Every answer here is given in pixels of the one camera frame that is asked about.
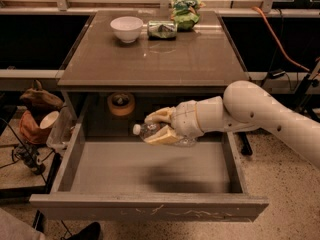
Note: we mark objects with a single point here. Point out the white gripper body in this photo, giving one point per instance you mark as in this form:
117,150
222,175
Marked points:
185,120

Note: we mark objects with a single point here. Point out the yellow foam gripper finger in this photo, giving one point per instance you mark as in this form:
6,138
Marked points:
166,135
161,115

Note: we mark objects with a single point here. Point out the clear plastic water bottle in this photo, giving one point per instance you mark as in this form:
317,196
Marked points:
145,130

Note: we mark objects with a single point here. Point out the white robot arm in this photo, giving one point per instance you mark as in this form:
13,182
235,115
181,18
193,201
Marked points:
244,106

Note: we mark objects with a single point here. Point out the grey cabinet with top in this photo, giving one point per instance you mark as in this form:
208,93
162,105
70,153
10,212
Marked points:
195,65

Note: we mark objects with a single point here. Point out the open grey top drawer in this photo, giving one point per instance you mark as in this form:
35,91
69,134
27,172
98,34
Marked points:
108,174

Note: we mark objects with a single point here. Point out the brown tape roll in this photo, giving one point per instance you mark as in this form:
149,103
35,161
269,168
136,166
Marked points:
121,104

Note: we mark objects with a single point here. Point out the green soda can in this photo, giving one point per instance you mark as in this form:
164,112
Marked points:
161,29

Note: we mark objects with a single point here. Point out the white ceramic bowl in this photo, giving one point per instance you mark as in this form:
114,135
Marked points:
127,28

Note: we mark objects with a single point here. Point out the black power adapter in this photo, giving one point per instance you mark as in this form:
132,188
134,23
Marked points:
274,74

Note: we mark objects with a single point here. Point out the clear plastic container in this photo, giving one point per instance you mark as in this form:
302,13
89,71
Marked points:
61,131

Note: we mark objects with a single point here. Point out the green chip bag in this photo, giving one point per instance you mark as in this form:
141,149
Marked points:
185,13

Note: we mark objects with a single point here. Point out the black shoe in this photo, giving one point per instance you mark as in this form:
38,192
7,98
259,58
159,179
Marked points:
90,232

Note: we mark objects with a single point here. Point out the brown cloth bag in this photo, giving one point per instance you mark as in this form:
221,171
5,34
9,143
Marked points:
37,99

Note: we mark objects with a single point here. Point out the grey trouser leg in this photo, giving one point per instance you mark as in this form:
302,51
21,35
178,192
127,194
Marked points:
12,228

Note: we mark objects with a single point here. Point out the black cable bundle device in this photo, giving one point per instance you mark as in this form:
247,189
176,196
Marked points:
28,153

